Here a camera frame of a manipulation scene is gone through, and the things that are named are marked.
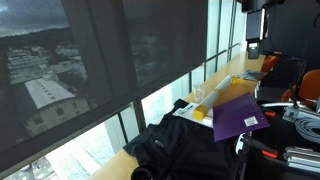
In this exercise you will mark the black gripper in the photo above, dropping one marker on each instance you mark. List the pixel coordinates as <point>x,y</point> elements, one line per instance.
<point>255,26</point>

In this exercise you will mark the black zip-up jumper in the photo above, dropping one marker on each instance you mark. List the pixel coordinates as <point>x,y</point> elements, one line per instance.
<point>186,150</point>

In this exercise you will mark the black jointed stand arm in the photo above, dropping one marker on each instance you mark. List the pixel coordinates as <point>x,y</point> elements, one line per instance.
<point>300,63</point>

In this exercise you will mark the small orange chair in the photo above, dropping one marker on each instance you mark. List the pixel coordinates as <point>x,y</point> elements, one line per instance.
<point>269,63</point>

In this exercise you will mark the dark printed magazine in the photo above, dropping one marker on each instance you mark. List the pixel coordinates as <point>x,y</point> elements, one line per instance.
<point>251,75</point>

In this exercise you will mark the black window railing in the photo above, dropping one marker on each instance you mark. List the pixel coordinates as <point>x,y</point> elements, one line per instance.
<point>215,55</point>

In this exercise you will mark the white bar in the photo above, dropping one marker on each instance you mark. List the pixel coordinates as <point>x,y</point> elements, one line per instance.
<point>276,104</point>

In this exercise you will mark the large orange chair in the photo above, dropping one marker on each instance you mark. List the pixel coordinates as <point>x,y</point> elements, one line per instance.
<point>310,85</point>

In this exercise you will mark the clear plastic cup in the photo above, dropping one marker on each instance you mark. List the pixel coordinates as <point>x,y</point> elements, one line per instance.
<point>199,91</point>

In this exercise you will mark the purple plastic folder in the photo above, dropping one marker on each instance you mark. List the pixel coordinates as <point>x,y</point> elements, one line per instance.
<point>233,116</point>

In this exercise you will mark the silver metal box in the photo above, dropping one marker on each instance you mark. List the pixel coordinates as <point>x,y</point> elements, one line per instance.
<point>290,114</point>

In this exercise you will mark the white paper sheet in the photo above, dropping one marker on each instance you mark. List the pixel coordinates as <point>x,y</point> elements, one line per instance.
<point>188,117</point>

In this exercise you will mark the silver aluminium rails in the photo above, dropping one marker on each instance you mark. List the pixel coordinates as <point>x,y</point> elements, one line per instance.
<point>301,160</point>

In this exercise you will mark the dark mesh roller blind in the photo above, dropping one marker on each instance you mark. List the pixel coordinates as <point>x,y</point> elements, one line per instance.
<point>100,50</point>

